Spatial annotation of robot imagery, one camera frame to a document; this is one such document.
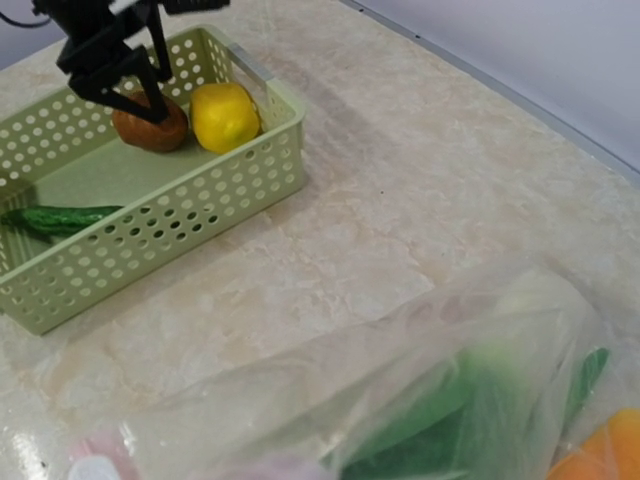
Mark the green bok choy toy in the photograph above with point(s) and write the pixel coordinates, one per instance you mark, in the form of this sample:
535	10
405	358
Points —
498	407

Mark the yellow lemon toy back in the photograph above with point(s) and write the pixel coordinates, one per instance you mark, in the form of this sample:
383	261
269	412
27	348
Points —
223	117

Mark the brown round cake toy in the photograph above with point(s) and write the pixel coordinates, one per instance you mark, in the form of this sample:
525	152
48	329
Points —
164	137

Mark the dark green cucumber toy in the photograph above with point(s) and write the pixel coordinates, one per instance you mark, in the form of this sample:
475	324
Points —
56	221

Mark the beige perforated plastic basket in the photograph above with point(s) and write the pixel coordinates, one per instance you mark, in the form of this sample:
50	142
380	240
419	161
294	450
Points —
63	151

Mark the clear zip top bag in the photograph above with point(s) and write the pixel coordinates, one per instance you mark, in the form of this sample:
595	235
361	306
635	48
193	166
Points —
278	418

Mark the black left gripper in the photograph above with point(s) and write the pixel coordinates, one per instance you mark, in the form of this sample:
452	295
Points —
102	68

